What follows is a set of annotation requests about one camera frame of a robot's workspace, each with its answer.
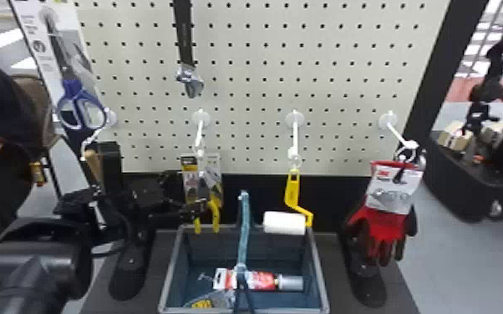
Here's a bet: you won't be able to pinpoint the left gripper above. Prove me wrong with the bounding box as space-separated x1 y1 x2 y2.
124 170 206 223

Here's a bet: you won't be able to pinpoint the yellow pliers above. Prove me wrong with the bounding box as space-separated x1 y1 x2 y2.
180 152 225 236

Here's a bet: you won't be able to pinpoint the wooden brush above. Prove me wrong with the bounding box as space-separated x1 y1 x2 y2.
83 149 104 185

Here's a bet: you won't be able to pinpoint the blue basket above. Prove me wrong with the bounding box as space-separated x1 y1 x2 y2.
157 190 331 314

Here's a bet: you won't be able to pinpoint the yellow tool on card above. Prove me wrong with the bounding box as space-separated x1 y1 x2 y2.
182 291 236 311

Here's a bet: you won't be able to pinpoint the yellow paint roller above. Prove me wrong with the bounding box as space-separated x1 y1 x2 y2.
262 168 315 237

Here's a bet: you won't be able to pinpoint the red white tube on card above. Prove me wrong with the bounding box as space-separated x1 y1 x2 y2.
211 266 306 293

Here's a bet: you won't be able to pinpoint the blue scissors on card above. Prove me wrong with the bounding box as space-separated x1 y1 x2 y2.
8 0 110 134

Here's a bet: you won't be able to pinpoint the white pegboard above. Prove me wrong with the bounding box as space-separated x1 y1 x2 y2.
74 0 490 309

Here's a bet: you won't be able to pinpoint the red gloves on card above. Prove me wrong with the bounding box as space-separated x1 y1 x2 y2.
343 159 427 267

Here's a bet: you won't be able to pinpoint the beige box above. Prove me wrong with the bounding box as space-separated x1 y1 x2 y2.
436 120 475 153

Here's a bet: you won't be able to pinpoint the black cart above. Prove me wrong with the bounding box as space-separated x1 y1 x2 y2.
424 78 503 225

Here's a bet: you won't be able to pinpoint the black cable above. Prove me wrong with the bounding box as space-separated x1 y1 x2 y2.
89 205 134 258

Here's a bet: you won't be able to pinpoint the black handle wrench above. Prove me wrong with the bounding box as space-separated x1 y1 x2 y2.
171 0 206 100

